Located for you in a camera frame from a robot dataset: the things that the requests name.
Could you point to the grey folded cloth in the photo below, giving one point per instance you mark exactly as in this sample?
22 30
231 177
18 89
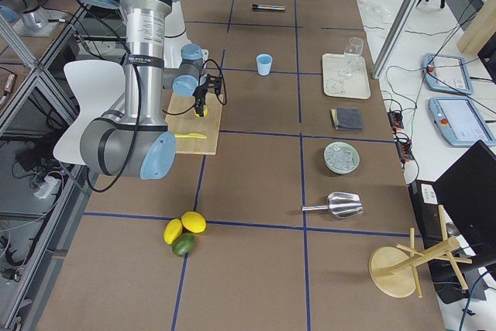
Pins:
347 119

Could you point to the clear wine glass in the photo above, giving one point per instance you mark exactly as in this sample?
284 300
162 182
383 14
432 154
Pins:
352 52

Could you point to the steel muddler black tip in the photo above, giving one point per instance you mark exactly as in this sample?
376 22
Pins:
268 8

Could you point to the yellow plastic knife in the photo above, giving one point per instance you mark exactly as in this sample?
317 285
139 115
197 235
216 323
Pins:
199 136

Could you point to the yellow lemon slice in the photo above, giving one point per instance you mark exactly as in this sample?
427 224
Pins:
201 112

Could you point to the steel ice scoop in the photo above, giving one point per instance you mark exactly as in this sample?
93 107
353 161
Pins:
341 205

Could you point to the upper blue teach pendant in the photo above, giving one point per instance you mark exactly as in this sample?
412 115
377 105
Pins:
447 74

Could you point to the wooden cup tree stand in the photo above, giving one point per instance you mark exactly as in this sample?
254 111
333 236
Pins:
394 269

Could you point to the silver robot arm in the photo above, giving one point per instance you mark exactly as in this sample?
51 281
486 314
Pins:
120 129

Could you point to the blue teach pendant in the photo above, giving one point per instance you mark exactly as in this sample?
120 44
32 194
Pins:
459 122
447 74

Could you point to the lower blue teach pendant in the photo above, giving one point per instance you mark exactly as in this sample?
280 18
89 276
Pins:
459 122

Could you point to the yellow whole lemon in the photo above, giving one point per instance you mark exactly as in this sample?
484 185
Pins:
172 231
194 222

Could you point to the black laptop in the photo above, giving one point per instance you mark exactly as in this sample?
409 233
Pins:
467 192

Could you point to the light blue paper cup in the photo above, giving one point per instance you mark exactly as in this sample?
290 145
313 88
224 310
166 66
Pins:
264 63

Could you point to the wooden cutting board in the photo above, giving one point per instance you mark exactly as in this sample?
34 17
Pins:
189 123

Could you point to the cream bear serving tray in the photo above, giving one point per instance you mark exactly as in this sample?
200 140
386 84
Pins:
341 80

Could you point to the white chair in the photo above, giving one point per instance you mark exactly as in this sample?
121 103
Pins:
97 85

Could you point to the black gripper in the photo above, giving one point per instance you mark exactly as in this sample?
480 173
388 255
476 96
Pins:
200 94

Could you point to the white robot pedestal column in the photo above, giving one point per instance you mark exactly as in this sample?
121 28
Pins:
175 37

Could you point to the green bowl of ice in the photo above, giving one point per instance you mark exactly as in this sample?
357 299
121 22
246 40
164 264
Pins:
341 158

